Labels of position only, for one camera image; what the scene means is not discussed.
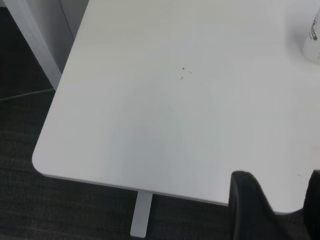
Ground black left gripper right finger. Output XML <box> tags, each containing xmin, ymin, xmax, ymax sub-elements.
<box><xmin>303</xmin><ymin>169</ymin><xmax>320</xmax><ymax>240</ymax></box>

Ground white paper coffee cup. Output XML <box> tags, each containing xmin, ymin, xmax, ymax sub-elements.
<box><xmin>301</xmin><ymin>9</ymin><xmax>320</xmax><ymax>66</ymax></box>

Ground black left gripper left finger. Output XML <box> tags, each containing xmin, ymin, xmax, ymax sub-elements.
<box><xmin>227</xmin><ymin>170</ymin><xmax>288</xmax><ymax>240</ymax></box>

